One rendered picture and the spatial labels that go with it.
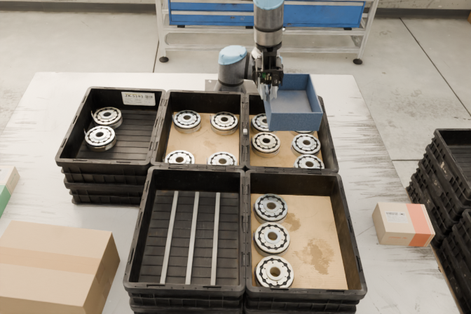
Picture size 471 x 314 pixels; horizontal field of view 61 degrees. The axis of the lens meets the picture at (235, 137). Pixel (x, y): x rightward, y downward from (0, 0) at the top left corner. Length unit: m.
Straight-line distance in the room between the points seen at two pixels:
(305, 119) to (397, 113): 2.08
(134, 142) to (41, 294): 0.60
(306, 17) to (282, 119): 2.25
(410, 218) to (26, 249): 1.18
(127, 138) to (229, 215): 0.51
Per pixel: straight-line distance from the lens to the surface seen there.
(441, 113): 3.39
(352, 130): 1.84
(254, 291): 1.04
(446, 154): 2.10
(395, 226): 1.44
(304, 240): 1.25
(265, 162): 1.43
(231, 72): 1.71
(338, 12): 3.41
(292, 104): 1.29
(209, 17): 3.29
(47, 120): 1.91
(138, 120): 1.61
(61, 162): 1.37
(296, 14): 3.33
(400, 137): 3.02
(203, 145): 1.48
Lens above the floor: 1.86
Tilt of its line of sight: 43 degrees down
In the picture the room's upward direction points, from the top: 3 degrees clockwise
